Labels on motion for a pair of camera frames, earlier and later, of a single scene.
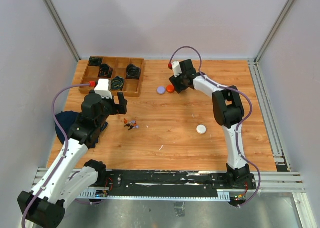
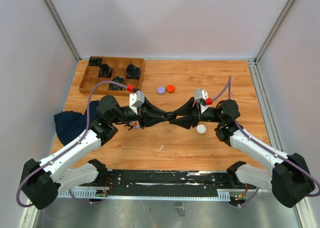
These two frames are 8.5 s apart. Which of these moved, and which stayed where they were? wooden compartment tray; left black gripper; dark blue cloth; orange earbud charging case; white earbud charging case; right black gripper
Moved: right black gripper; left black gripper
Stayed: dark blue cloth; wooden compartment tray; white earbud charging case; orange earbud charging case
